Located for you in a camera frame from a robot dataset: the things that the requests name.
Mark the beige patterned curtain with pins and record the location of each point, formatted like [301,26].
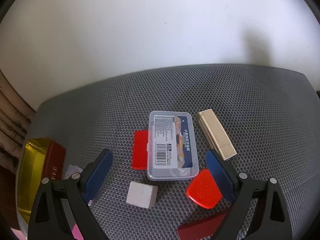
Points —
[13,120]

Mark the clear labelled plastic box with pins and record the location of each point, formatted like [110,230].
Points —
[172,146]

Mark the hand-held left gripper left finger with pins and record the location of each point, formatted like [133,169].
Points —
[98,175]

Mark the red translucent rounded triangle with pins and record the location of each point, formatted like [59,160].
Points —
[203,191]

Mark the white cube block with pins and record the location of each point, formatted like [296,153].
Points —
[141,194]

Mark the dark red long block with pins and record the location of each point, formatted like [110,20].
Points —
[200,226]

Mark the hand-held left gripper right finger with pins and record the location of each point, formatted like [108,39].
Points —
[221,177]

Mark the grey honeycomb mat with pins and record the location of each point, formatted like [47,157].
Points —
[160,92]

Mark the red tin box gold interior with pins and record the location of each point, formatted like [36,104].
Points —
[35,170]

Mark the gold ribbed rectangular case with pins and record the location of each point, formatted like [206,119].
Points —
[216,133]

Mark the small clear plastic box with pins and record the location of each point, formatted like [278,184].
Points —
[72,170]

